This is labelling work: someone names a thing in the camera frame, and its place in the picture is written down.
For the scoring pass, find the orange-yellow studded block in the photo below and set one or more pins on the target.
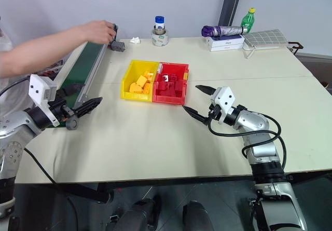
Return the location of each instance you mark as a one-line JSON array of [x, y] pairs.
[[147, 87]]

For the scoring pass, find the white crumpled tissue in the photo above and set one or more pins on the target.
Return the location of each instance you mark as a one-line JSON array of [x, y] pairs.
[[135, 40]]

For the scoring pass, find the yellow plastic bin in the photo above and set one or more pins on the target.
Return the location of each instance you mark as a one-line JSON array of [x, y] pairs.
[[135, 70]]

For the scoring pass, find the black brown chair frame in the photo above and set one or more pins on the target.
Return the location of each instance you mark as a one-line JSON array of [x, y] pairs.
[[295, 46]]

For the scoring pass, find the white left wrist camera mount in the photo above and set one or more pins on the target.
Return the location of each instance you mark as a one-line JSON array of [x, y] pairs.
[[39, 88]]

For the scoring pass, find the small yellow flat block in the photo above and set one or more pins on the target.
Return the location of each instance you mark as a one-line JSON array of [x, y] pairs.
[[147, 74]]

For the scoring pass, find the small red block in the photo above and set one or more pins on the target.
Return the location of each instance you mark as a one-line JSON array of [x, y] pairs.
[[174, 78]]

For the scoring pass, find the large yellow wedge block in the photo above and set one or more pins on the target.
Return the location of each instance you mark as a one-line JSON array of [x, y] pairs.
[[141, 81]]

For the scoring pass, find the black table frame bar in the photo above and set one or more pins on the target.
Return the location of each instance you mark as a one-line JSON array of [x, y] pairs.
[[181, 181]]

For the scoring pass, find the dark rounded robot leg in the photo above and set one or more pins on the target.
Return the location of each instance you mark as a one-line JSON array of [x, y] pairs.
[[197, 216], [140, 215]]

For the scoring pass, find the small bottle blue cap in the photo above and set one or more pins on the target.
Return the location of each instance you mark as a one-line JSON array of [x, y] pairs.
[[159, 23]]

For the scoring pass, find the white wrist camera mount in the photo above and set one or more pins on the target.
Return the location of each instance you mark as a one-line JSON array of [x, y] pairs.
[[39, 88], [226, 97]]

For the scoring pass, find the white phone box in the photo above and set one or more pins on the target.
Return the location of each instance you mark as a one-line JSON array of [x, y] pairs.
[[225, 39], [225, 47]]

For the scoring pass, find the person's bare hand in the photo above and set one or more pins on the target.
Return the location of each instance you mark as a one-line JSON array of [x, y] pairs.
[[99, 31]]

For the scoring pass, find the purple grey folded umbrella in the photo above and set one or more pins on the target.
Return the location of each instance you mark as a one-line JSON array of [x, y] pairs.
[[223, 30]]

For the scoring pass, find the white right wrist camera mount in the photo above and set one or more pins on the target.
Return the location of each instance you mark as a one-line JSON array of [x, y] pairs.
[[226, 97]]

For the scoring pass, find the green bottle yellow cap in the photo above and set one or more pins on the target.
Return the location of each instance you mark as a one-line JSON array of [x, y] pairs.
[[248, 20]]

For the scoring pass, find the red plastic bin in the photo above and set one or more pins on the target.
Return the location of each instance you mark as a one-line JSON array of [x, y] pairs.
[[179, 68]]

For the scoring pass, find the person's bare forearm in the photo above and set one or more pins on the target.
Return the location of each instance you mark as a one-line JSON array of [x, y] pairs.
[[39, 50]]

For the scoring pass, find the yellow rounded block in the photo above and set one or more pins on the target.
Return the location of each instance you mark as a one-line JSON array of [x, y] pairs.
[[135, 87]]

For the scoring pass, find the grey checked cloth bag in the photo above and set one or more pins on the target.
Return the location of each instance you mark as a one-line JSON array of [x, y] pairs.
[[265, 39]]

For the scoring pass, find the red block with white sticker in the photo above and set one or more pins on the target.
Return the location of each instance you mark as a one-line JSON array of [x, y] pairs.
[[164, 78]]

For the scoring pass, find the grey metal motor block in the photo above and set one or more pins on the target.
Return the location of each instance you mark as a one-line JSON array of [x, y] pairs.
[[118, 46]]

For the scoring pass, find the red white packaging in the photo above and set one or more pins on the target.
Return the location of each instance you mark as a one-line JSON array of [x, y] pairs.
[[50, 68]]

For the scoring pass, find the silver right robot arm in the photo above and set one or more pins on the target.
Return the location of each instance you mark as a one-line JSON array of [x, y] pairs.
[[252, 122]]

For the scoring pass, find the white tape roll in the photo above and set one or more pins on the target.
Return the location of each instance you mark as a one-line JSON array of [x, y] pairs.
[[160, 39]]

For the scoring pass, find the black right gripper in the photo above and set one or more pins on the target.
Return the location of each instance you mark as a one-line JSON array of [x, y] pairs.
[[215, 113]]

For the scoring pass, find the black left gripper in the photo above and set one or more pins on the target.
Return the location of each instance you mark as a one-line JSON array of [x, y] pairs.
[[62, 109]]

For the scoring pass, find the green conveyor belt aluminium frame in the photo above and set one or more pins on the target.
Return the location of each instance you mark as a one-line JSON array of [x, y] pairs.
[[85, 65]]

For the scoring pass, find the dark grey vertical post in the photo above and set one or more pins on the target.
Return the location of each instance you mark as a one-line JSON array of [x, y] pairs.
[[230, 2]]

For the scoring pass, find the tall red block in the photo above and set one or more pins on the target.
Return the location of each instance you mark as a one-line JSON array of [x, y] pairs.
[[179, 87]]

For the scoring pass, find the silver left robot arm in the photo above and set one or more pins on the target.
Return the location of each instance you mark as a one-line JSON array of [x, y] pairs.
[[13, 127]]

